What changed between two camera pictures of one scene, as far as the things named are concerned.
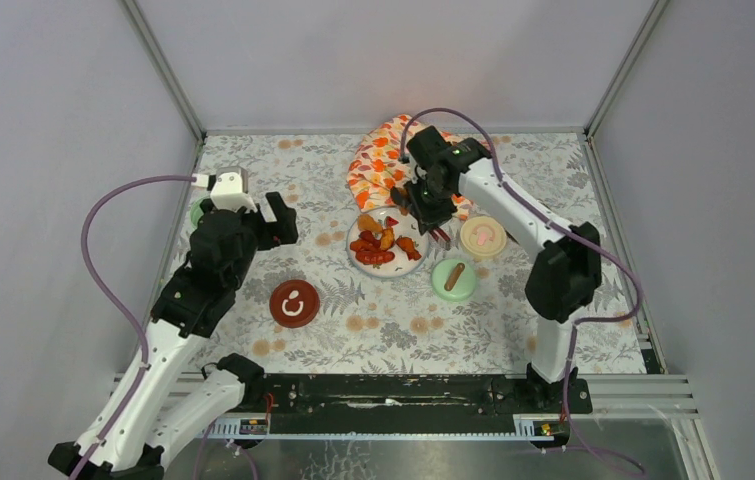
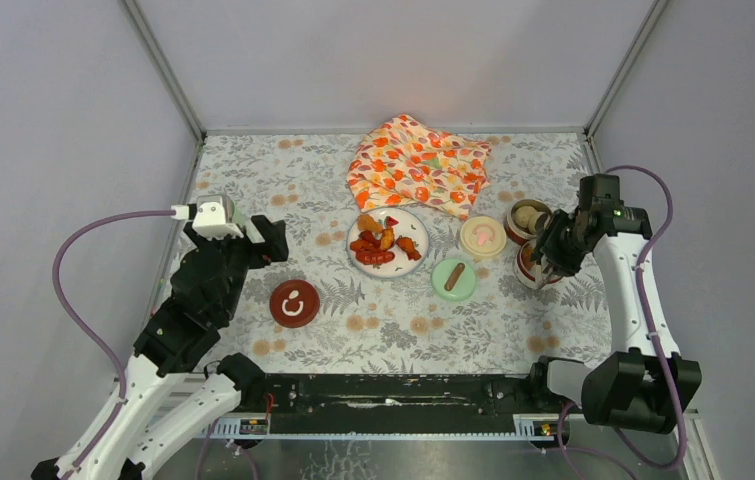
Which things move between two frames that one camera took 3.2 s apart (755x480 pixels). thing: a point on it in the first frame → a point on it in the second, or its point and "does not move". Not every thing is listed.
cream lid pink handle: [482, 236] does not move
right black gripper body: [432, 206] → [560, 245]
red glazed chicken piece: [362, 245] does not move
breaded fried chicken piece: [366, 222] does not move
